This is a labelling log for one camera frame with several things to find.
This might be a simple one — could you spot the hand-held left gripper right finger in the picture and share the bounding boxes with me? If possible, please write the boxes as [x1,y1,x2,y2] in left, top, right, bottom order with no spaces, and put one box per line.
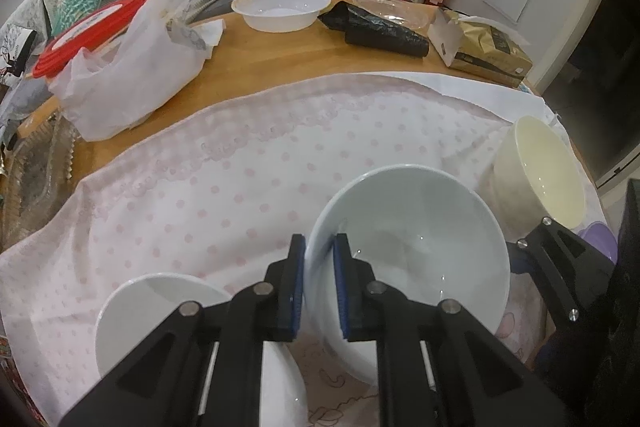
[334,233,581,427]

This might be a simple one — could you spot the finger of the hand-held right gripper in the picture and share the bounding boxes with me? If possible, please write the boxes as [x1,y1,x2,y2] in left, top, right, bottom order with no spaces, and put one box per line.
[506,216,616,328]

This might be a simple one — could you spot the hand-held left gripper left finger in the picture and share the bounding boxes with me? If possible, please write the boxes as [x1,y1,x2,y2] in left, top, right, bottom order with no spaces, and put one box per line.
[59,234,307,427]

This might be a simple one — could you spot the large white ceramic bowl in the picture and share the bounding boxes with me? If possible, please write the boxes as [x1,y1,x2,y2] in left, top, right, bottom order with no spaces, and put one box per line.
[305,164,511,387]

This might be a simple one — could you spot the cream ceramic bowl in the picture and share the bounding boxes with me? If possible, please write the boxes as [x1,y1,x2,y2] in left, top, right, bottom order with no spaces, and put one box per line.
[491,115,586,230]

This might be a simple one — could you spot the purple plastic item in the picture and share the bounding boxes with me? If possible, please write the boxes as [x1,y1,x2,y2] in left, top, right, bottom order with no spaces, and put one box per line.
[579,223,618,264]

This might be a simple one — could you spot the pink dotted tablecloth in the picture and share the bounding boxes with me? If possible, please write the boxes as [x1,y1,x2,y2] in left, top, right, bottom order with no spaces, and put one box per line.
[0,72,604,427]

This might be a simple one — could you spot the white ceramic plate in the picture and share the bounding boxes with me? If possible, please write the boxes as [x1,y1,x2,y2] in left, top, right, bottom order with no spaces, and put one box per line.
[94,273,309,427]

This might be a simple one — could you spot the gold paper package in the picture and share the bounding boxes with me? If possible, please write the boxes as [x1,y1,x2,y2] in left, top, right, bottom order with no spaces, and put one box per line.
[429,8,533,88]

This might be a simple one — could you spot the black plastic bag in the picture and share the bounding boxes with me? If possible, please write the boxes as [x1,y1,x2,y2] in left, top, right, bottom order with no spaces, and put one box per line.
[320,2,431,58]

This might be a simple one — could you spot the white plastic bag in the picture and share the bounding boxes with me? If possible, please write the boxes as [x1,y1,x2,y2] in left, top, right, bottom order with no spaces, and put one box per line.
[50,0,227,142]

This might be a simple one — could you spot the white plastic bowl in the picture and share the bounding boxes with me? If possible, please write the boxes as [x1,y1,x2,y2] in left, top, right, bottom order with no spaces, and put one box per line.
[231,0,332,33]

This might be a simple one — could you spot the clear plastic lid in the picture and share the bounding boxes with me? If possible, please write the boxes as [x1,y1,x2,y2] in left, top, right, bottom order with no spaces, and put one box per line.
[352,0,437,30]

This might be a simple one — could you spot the clear plastic tray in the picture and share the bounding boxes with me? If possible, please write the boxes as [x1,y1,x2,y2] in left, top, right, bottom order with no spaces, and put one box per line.
[0,117,77,253]

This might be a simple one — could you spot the red plastic lid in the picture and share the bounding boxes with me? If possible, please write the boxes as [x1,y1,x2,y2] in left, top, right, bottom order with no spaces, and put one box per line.
[26,0,152,80]

